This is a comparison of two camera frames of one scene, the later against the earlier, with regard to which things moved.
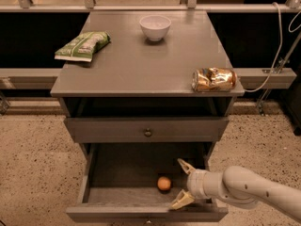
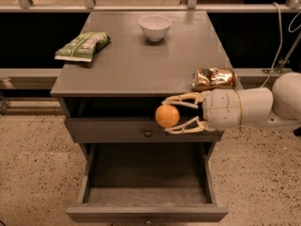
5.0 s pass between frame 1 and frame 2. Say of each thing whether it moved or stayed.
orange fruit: moved
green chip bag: stayed
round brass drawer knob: stayed
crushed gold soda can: stayed
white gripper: moved
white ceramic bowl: stayed
